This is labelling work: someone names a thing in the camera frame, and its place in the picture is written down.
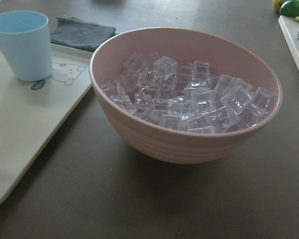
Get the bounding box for pink bowl of ice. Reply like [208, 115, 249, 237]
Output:
[90, 27, 283, 164]

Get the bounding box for blue plastic cup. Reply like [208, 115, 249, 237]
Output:
[0, 10, 53, 82]

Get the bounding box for grey folded cloth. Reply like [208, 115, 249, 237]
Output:
[50, 17, 117, 52]

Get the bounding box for beige serving tray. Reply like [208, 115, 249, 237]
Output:
[0, 44, 92, 204]

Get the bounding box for wooden cutting board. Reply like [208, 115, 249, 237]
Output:
[278, 15, 299, 71]

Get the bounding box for yellow lemon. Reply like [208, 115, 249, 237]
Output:
[272, 0, 286, 12]

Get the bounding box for green lime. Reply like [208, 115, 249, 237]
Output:
[279, 0, 299, 17]

